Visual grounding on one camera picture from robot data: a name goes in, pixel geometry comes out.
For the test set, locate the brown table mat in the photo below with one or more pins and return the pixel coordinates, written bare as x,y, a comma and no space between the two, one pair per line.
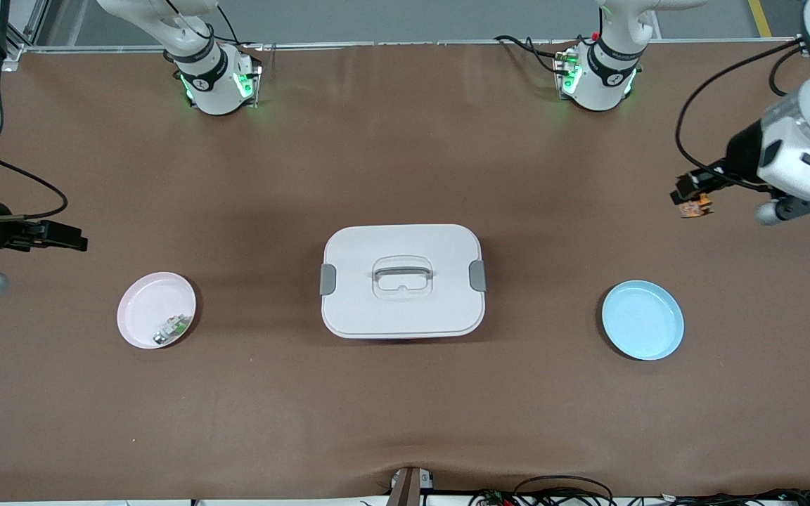
405,422

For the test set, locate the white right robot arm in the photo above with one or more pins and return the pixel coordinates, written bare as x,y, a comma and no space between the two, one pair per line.
211,84

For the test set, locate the pink round plate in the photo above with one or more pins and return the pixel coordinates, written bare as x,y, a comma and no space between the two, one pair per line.
145,316

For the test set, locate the aluminium frame strut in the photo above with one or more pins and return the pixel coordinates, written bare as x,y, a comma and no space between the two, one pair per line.
17,53

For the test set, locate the green push-button switch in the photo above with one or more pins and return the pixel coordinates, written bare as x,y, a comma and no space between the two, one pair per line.
176,325

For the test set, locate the brown camera mount bracket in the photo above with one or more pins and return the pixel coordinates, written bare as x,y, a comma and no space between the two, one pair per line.
408,488

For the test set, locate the white lidded storage box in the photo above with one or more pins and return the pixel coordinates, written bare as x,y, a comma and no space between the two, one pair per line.
405,309

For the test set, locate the light blue round plate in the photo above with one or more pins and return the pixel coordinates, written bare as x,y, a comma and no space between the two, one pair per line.
640,320

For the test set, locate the orange push-button switch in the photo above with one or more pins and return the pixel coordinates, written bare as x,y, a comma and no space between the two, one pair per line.
693,209

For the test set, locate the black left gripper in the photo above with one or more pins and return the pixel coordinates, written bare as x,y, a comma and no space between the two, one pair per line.
741,156

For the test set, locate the aluminium table edge rail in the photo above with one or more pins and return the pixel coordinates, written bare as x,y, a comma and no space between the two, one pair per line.
405,44

